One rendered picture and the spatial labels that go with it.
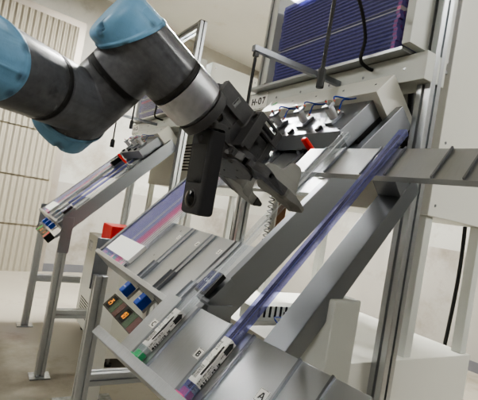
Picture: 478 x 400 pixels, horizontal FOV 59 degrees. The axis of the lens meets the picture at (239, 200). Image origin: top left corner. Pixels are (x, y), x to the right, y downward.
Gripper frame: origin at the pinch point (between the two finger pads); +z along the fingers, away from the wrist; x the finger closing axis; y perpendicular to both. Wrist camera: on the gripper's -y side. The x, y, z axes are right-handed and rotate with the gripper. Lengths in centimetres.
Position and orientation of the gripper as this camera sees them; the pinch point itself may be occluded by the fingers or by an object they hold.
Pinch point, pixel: (275, 208)
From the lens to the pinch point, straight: 65.7
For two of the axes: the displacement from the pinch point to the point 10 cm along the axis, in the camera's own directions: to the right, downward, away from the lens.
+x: -6.3, -0.9, 7.7
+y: 5.0, -8.1, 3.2
